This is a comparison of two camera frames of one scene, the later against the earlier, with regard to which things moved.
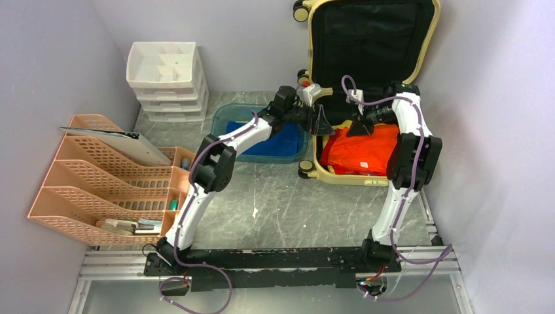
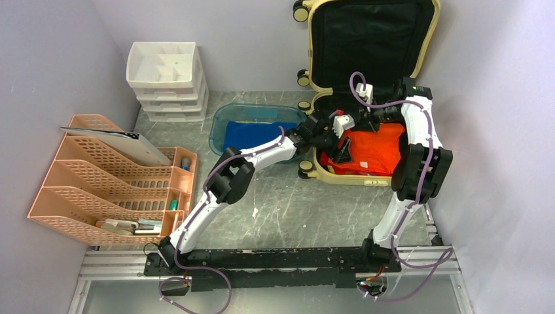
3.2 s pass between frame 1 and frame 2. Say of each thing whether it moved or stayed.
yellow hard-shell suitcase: stayed
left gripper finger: moved
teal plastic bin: stayed
